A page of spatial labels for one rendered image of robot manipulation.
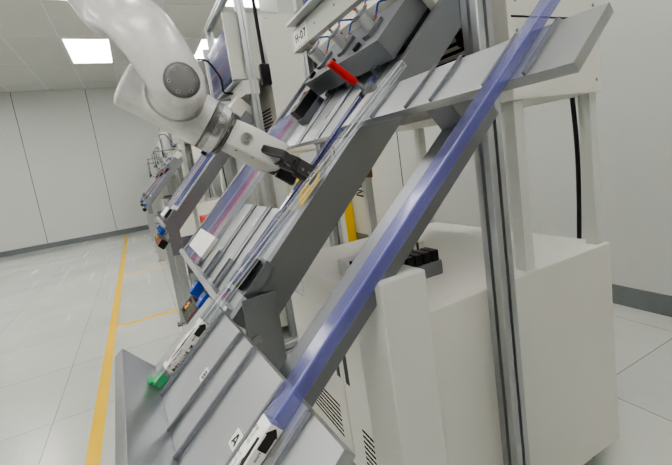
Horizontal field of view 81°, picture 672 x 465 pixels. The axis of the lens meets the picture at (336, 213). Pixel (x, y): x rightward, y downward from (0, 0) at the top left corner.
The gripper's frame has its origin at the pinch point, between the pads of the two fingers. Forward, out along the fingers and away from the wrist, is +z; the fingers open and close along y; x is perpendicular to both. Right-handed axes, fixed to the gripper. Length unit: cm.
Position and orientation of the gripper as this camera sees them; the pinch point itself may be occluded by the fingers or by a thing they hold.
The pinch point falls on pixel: (300, 175)
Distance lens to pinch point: 73.2
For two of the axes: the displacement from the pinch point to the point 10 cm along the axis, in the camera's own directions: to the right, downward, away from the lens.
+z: 8.0, 4.2, 4.4
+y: -4.6, -0.6, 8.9
